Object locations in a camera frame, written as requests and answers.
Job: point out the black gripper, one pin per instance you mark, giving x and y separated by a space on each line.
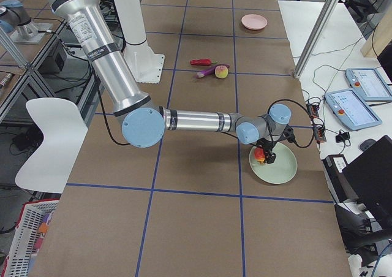
267 146

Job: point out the red apple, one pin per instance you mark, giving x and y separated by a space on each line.
259 155

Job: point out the yellow pink peach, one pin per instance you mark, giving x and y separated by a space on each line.
221 71

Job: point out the purple eggplant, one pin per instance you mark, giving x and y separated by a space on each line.
209 71

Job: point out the red chili pepper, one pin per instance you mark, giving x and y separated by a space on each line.
202 62

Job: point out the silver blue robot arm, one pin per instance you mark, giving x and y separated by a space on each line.
142 122

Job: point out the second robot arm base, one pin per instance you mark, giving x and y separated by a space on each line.
16 21

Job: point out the light green round plate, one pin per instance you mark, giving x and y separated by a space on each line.
282 170

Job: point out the orange electronics board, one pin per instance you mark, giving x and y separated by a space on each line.
318 125

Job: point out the near teach pendant tablet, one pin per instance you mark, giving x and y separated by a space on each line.
351 110

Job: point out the teach pendant tablet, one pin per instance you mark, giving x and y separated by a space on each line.
369 84
351 110

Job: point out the grey computer mouse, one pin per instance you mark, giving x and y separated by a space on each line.
367 144

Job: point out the black laptop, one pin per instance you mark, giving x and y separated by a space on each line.
370 177

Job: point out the far teach pendant tablet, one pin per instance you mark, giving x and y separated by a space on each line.
369 84

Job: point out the white plastic chair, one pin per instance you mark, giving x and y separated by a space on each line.
49 167

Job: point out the white plastic basket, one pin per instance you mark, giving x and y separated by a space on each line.
27 237

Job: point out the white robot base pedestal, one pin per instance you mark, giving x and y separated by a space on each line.
145 65

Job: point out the aluminium frame post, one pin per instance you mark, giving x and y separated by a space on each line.
321 22

